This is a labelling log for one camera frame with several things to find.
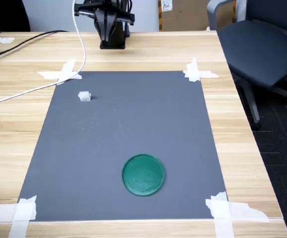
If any black chair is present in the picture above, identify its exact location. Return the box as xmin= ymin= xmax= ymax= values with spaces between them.
xmin=0 ymin=0 xmax=31 ymax=33

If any black cable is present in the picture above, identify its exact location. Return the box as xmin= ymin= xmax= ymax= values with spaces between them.
xmin=0 ymin=30 xmax=70 ymax=65

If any dark grey mat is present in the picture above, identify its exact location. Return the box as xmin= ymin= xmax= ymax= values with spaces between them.
xmin=17 ymin=71 xmax=230 ymax=222

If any white cable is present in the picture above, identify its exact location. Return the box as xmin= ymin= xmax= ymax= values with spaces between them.
xmin=0 ymin=0 xmax=87 ymax=108

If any round green lid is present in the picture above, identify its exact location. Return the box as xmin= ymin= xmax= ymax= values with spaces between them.
xmin=121 ymin=153 xmax=166 ymax=197

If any small white plastic terminal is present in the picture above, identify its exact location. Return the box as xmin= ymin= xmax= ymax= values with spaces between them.
xmin=78 ymin=91 xmax=93 ymax=103

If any labelled cardboard box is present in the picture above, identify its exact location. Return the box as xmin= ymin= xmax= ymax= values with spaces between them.
xmin=158 ymin=0 xmax=237 ymax=32

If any dark grey office chair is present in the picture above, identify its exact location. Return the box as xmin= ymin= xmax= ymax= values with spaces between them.
xmin=206 ymin=0 xmax=287 ymax=131

